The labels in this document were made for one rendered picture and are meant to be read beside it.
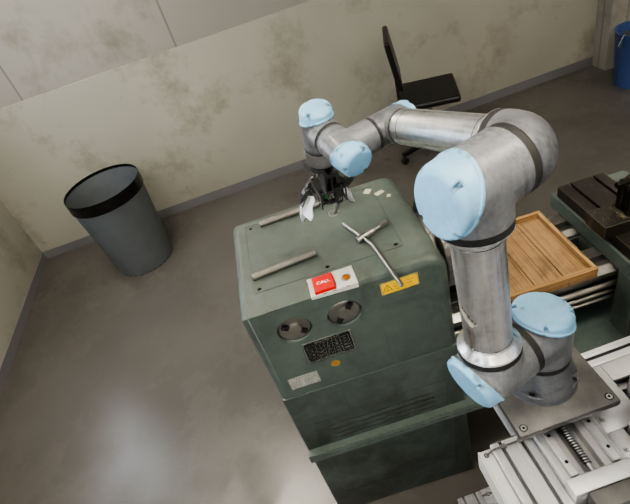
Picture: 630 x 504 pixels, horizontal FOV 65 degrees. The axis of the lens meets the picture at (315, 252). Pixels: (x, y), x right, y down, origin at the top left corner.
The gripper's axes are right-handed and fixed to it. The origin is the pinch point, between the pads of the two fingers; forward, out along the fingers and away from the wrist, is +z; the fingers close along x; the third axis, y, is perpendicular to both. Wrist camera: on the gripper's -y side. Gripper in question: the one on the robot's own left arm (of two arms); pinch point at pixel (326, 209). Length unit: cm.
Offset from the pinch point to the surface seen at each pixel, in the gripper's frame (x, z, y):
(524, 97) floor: 266, 185, -192
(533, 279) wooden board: 61, 46, 25
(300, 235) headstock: -6.0, 19.6, -11.3
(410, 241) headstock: 19.4, 12.3, 12.6
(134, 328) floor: -107, 184, -127
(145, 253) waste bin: -85, 181, -186
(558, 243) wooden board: 79, 47, 16
